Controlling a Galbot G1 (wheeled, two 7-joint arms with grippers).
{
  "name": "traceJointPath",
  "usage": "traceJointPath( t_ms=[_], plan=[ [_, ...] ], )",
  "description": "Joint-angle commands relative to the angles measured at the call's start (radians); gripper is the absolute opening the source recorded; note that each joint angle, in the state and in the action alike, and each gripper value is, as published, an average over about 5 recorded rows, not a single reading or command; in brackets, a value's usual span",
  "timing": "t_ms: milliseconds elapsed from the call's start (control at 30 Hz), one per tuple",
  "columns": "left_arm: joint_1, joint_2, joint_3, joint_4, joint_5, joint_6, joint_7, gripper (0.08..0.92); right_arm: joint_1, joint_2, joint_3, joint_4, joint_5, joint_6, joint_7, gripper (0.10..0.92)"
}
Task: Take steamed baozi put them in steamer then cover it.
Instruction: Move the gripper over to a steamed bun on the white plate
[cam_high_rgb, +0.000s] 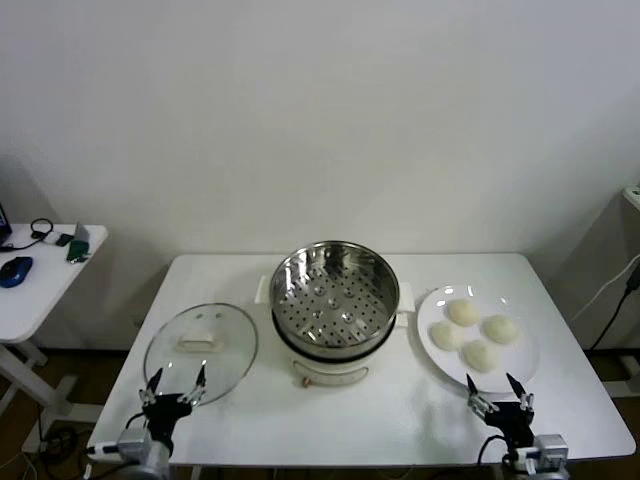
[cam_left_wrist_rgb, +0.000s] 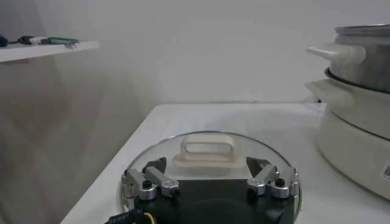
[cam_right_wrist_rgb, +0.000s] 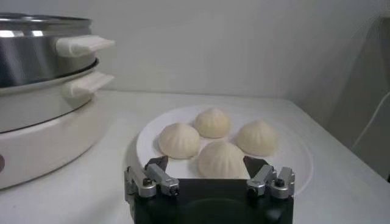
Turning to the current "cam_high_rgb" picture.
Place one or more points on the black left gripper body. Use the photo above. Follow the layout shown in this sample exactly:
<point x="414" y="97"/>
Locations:
<point x="167" y="412"/>

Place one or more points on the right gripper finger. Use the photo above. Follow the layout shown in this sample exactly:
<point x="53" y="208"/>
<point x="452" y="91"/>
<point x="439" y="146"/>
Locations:
<point x="520" y="392"/>
<point x="477" y="397"/>

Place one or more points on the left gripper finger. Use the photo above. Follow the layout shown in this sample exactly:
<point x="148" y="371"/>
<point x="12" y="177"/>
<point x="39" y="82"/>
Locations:
<point x="152" y="387"/>
<point x="197" y="387"/>

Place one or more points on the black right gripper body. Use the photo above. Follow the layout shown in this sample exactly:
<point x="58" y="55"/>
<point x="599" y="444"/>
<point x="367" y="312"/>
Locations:
<point x="507" y="422"/>

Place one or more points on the white steamed baozi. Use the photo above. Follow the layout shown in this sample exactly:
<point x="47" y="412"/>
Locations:
<point x="445" y="335"/>
<point x="463" y="312"/>
<point x="500" y="329"/>
<point x="480" y="356"/>

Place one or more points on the round glass pot lid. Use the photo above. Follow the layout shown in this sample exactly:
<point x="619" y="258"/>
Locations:
<point x="225" y="350"/>

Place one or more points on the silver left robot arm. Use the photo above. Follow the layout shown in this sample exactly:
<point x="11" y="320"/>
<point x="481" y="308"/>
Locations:
<point x="155" y="462"/>

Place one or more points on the stainless steel steamer basket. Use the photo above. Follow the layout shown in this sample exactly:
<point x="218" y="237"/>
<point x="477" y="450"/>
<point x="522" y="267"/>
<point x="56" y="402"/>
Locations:
<point x="295" y="290"/>

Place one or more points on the white round plate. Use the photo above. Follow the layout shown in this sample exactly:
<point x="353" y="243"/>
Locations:
<point x="520" y="360"/>

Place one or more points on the white metal stand leg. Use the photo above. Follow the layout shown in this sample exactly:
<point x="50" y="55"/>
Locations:
<point x="625" y="387"/>

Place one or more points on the white electric cooker pot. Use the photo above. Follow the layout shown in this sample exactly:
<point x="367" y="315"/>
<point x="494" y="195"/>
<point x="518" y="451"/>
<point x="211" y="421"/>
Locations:
<point x="330" y="372"/>

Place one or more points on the white side table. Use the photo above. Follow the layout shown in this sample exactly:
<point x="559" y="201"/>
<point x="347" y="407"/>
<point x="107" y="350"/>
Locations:
<point x="45" y="290"/>

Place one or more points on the dark green small object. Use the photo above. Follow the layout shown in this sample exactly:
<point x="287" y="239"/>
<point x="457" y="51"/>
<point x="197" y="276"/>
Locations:
<point x="78" y="250"/>

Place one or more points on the grey flat object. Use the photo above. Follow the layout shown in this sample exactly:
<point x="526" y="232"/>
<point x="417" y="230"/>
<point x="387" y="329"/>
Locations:
<point x="81" y="231"/>

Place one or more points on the small black device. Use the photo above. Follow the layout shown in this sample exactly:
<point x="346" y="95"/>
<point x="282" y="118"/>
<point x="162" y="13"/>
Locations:
<point x="64" y="239"/>

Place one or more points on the blue computer mouse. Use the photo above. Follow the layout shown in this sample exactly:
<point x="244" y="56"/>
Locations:
<point x="15" y="271"/>

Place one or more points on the small white adapter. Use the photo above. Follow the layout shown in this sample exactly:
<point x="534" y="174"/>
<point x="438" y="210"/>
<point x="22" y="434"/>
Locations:
<point x="50" y="238"/>

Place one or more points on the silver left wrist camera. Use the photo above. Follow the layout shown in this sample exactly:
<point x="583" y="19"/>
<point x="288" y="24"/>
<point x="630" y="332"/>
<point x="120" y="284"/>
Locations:
<point x="134" y="442"/>

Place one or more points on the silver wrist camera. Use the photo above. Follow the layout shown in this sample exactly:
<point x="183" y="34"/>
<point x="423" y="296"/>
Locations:
<point x="550" y="447"/>
<point x="134" y="442"/>

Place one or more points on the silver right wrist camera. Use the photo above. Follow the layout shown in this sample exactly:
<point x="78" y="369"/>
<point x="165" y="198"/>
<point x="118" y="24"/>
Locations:
<point x="550" y="447"/>

